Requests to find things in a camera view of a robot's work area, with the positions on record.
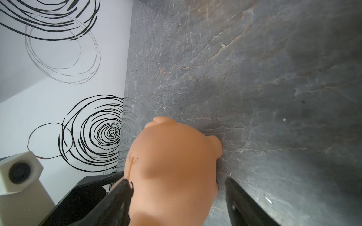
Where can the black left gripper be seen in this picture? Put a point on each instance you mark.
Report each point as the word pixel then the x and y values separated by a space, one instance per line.
pixel 81 200

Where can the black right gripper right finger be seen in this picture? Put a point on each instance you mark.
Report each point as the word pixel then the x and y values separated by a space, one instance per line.
pixel 242 209

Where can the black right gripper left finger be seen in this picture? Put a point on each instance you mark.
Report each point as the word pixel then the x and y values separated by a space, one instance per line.
pixel 104 209

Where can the pink piggy bank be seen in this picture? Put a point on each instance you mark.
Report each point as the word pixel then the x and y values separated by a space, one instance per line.
pixel 172 168

